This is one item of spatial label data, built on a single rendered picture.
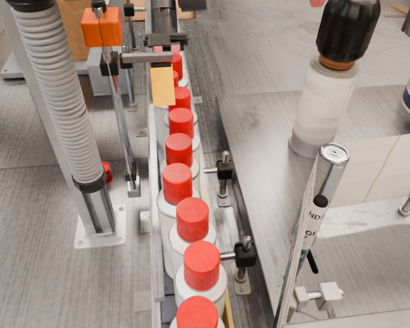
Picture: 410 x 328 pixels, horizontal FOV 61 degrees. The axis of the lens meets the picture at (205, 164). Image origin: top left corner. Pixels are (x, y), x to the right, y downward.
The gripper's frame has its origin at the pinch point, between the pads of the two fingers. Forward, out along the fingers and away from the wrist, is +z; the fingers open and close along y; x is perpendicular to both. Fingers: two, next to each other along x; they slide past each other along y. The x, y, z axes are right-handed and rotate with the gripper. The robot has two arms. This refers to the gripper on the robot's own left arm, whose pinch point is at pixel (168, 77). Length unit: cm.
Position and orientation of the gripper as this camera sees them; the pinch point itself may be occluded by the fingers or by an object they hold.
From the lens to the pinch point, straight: 82.7
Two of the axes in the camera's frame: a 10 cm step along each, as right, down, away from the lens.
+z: 0.6, 9.9, 1.1
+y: 9.9, -0.7, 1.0
